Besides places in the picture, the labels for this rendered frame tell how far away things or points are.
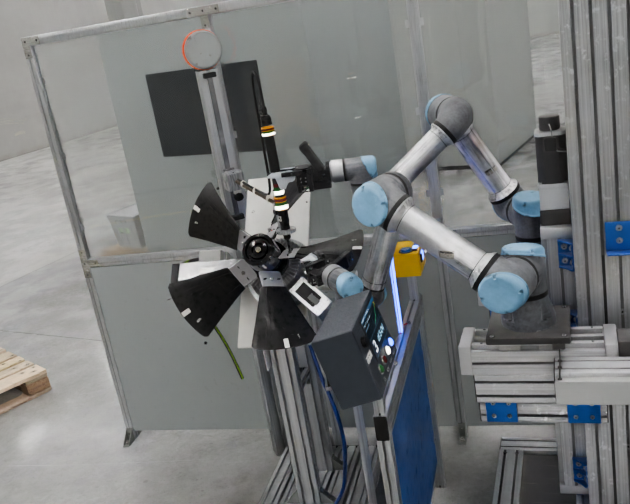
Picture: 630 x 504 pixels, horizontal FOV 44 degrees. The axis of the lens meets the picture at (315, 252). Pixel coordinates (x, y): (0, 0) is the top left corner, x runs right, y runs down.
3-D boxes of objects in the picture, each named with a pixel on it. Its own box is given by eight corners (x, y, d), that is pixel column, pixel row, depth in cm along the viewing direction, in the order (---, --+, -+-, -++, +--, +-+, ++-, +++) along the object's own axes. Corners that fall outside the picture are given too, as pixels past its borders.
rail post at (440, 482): (436, 482, 326) (413, 312, 302) (445, 482, 325) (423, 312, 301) (435, 488, 322) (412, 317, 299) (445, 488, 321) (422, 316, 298)
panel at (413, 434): (435, 463, 318) (415, 317, 298) (438, 463, 318) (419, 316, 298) (411, 614, 243) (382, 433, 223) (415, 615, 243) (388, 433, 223)
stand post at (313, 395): (318, 480, 341) (272, 233, 306) (338, 480, 338) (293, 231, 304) (316, 486, 337) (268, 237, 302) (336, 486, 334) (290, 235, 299)
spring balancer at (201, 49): (185, 73, 315) (188, 73, 308) (176, 33, 310) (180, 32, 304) (222, 66, 320) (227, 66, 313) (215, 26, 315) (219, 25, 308)
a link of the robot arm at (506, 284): (548, 271, 204) (381, 164, 219) (530, 293, 192) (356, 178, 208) (525, 304, 211) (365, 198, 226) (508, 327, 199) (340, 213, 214)
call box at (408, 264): (400, 266, 300) (397, 240, 297) (426, 264, 297) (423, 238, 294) (395, 281, 285) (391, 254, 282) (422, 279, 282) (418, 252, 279)
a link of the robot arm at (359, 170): (378, 181, 254) (375, 156, 251) (345, 186, 255) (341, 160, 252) (378, 176, 261) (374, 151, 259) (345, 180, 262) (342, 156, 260)
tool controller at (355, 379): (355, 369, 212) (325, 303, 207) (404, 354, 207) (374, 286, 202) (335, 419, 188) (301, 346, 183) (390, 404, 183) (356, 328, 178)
